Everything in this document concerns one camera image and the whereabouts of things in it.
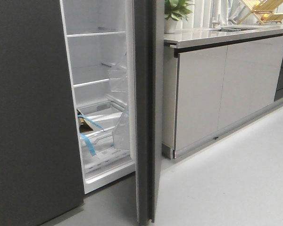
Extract dark grey fridge door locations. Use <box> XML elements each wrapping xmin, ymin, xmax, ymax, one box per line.
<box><xmin>133</xmin><ymin>0</ymin><xmax>165</xmax><ymax>226</ymax></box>
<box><xmin>0</xmin><ymin>0</ymin><xmax>84</xmax><ymax>226</ymax></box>

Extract clear plastic door bin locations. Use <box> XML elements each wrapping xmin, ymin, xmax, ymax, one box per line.
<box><xmin>112</xmin><ymin>110</ymin><xmax>130</xmax><ymax>150</ymax></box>

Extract white fridge interior cabinet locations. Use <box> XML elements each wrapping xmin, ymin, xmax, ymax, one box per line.
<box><xmin>61</xmin><ymin>0</ymin><xmax>137</xmax><ymax>194</ymax></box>

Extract brown cardboard piece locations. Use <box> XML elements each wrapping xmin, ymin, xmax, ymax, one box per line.
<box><xmin>77</xmin><ymin>109</ymin><xmax>93</xmax><ymax>133</ymax></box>

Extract blue tape strip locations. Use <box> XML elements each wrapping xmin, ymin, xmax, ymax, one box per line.
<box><xmin>77</xmin><ymin>115</ymin><xmax>105</xmax><ymax>156</ymax></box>

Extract grey kitchen counter cabinet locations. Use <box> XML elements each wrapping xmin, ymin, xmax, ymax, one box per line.
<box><xmin>162</xmin><ymin>25</ymin><xmax>283</xmax><ymax>159</ymax></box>

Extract green potted plant white pot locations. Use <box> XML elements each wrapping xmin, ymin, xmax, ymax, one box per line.
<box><xmin>164</xmin><ymin>0</ymin><xmax>194</xmax><ymax>34</ymax></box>

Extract steel sink faucet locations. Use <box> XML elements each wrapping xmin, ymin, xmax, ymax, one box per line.
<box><xmin>211</xmin><ymin>7</ymin><xmax>220</xmax><ymax>28</ymax></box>

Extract steel kitchen sink basin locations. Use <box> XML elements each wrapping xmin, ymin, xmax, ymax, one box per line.
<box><xmin>209</xmin><ymin>27</ymin><xmax>259</xmax><ymax>32</ymax></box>

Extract wooden dish drying rack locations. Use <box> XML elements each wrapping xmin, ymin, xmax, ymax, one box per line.
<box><xmin>237</xmin><ymin>0</ymin><xmax>283</xmax><ymax>25</ymax></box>

